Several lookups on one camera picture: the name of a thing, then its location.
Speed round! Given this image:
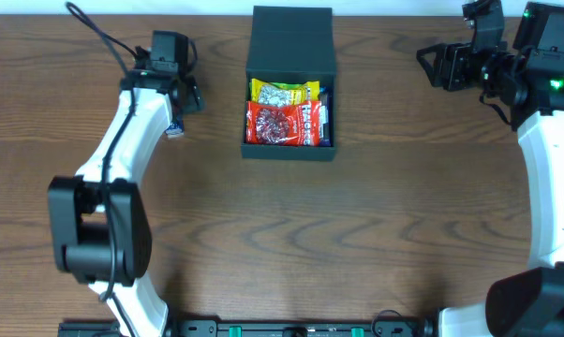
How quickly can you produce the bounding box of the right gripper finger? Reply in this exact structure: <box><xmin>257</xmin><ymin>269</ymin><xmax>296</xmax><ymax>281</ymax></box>
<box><xmin>416</xmin><ymin>56</ymin><xmax>443</xmax><ymax>87</ymax></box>
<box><xmin>416</xmin><ymin>44</ymin><xmax>444</xmax><ymax>61</ymax></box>

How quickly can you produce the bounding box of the blue Eclipse mint box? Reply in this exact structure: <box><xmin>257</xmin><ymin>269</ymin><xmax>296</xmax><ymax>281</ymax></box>
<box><xmin>164</xmin><ymin>118</ymin><xmax>185</xmax><ymax>139</ymax></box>

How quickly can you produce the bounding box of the yellow Hacks candy bag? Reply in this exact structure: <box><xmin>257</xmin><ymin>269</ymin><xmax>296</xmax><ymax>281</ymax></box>
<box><xmin>250</xmin><ymin>79</ymin><xmax>320</xmax><ymax>107</ymax></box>

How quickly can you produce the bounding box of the dark green box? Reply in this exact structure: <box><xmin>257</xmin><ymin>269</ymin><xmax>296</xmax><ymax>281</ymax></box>
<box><xmin>240</xmin><ymin>6</ymin><xmax>337</xmax><ymax>162</ymax></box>

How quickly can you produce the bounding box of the red Hacks candy bag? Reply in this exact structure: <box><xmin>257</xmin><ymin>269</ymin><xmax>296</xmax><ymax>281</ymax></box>
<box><xmin>245</xmin><ymin>101</ymin><xmax>320</xmax><ymax>146</ymax></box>

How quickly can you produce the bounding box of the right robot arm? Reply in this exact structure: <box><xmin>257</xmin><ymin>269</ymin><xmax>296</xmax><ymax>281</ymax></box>
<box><xmin>413</xmin><ymin>0</ymin><xmax>564</xmax><ymax>336</ymax></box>

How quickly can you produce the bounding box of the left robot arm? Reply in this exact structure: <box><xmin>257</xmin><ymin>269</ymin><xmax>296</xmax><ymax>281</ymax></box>
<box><xmin>48</xmin><ymin>31</ymin><xmax>204</xmax><ymax>336</ymax></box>

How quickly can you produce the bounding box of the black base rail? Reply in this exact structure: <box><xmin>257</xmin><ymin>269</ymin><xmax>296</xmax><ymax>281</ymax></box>
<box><xmin>57</xmin><ymin>306</ymin><xmax>438</xmax><ymax>337</ymax></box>

